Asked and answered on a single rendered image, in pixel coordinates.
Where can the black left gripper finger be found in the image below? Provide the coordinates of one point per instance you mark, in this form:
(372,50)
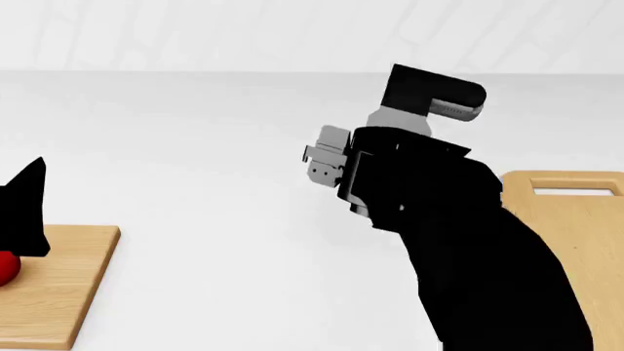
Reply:
(27,215)

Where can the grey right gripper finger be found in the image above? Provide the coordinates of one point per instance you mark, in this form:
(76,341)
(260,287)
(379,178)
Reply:
(334,139)
(324,172)

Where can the red cherry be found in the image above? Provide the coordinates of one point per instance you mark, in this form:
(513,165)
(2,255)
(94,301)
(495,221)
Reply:
(7,268)

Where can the plain wooden cutting board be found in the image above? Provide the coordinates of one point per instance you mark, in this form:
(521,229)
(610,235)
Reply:
(53,289)

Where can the black and grey wrist camera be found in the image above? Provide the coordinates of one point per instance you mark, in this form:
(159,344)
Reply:
(419,87)

